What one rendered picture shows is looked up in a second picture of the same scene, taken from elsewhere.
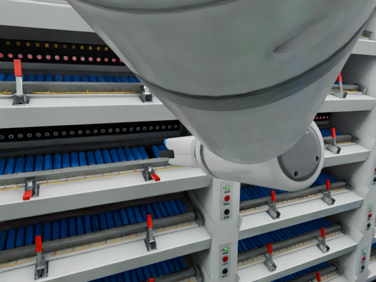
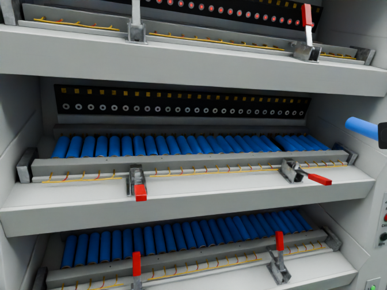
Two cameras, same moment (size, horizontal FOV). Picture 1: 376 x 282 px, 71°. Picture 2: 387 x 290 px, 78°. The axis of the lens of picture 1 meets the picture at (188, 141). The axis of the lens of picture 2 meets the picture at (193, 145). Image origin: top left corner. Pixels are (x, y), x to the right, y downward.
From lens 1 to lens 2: 0.35 m
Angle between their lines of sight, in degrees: 6
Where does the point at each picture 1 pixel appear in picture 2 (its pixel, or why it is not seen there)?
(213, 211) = (367, 235)
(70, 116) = (205, 70)
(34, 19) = not seen: outside the picture
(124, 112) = (279, 73)
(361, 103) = not seen: outside the picture
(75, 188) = (196, 186)
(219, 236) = (367, 270)
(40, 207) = (147, 211)
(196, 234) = (334, 264)
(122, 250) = (241, 280)
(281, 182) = not seen: outside the picture
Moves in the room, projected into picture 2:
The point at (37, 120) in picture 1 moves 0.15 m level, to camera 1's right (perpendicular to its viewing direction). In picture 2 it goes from (158, 71) to (277, 75)
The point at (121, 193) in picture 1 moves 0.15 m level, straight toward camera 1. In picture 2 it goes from (257, 199) to (315, 260)
